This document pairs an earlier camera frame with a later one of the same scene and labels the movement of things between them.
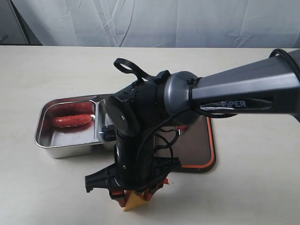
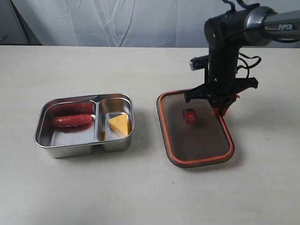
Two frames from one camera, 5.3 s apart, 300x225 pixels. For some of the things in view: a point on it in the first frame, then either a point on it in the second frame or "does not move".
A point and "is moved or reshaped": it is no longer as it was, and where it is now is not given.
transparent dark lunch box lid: [193, 145] is moved or reshaped
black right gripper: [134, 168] → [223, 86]
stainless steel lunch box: [72, 126] does not move
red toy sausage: [73, 120] does not move
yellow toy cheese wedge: [134, 200] is moved or reshaped
